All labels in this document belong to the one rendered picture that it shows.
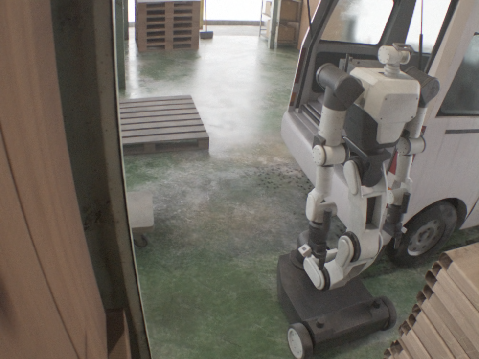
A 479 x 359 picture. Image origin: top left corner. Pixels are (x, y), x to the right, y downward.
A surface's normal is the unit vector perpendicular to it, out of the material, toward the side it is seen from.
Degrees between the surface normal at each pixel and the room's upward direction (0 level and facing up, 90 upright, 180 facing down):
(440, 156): 90
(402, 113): 90
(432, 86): 90
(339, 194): 86
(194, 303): 0
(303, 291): 0
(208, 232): 0
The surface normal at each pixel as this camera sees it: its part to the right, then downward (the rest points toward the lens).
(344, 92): 0.32, 0.54
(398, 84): 0.26, -0.21
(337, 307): 0.06, -0.84
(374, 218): -0.95, 0.13
